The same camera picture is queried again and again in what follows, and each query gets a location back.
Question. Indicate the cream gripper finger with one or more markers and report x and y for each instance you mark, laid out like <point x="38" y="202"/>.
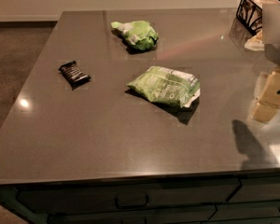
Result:
<point x="264" y="113"/>

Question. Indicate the robot gripper body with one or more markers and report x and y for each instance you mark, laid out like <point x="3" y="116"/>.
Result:
<point x="276" y="92"/>

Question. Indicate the green jalapeno chip bag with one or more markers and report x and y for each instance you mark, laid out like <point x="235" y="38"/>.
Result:
<point x="167" y="86"/>

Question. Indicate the crumpled green chip bag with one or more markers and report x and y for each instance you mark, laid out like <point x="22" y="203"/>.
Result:
<point x="137" y="34"/>

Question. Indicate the white packet beside basket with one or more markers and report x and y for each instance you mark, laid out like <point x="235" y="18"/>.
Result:
<point x="255" y="43"/>

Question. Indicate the black snack packet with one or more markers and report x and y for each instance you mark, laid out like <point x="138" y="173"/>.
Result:
<point x="73" y="74"/>

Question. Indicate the dark cabinet drawer front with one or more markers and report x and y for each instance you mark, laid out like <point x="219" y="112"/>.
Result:
<point x="95" y="199"/>

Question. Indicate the black wire basket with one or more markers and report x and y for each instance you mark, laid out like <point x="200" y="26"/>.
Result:
<point x="249" y="14"/>

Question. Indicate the black drawer handle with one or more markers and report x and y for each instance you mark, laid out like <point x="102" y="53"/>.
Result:
<point x="132" y="201"/>

